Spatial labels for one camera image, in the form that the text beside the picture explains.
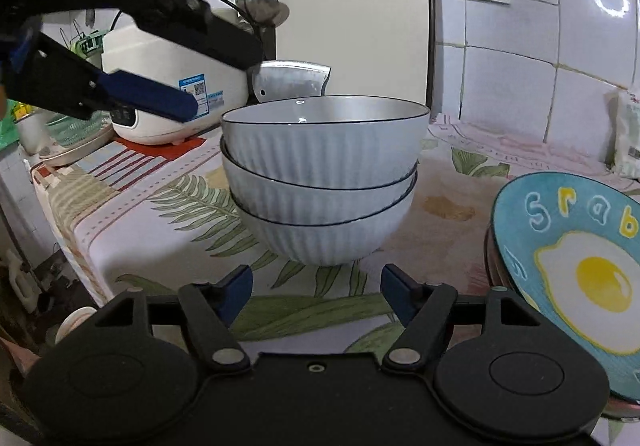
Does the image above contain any green hanging rack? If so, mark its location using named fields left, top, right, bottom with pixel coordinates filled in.
left=60, top=9, right=108, bottom=60

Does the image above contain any white plastic packet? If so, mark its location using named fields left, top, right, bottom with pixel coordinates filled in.
left=612, top=91, right=640, bottom=179

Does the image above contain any steel cleaver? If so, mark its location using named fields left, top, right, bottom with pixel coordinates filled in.
left=250, top=60, right=332, bottom=104

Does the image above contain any cream cutting board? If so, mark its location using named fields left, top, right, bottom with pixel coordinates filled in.
left=270, top=0, right=436, bottom=102

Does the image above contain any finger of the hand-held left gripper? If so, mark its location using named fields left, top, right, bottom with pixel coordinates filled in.
left=0, top=16, right=198, bottom=122
left=125, top=0, right=263, bottom=71

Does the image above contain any white rice cooker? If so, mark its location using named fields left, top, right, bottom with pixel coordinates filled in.
left=100, top=9, right=251, bottom=146

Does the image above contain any green plastic colander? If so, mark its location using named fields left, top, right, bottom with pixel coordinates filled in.
left=47, top=113, right=113, bottom=147

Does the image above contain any white ribbed bowl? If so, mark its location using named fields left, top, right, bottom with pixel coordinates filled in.
left=220, top=136, right=420, bottom=227
left=230, top=176, right=416, bottom=266
left=220, top=96, right=431, bottom=189

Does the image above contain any white dish under colander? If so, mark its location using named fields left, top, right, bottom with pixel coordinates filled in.
left=37, top=123, right=118, bottom=167

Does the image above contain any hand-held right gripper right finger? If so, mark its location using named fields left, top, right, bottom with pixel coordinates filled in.
left=380, top=265, right=541, bottom=373

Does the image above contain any floral tablecloth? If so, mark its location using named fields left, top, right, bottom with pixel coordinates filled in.
left=90, top=111, right=640, bottom=357

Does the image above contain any blue fried egg plate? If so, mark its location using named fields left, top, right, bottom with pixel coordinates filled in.
left=489, top=173, right=640, bottom=402

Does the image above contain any striped patchwork cloth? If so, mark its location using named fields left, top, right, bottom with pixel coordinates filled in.
left=30, top=136, right=221, bottom=307

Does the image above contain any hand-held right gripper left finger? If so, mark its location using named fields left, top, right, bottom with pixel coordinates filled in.
left=95, top=265, right=253, bottom=373

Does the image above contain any white plastic jug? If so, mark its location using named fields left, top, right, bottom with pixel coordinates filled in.
left=0, top=249, right=31, bottom=312

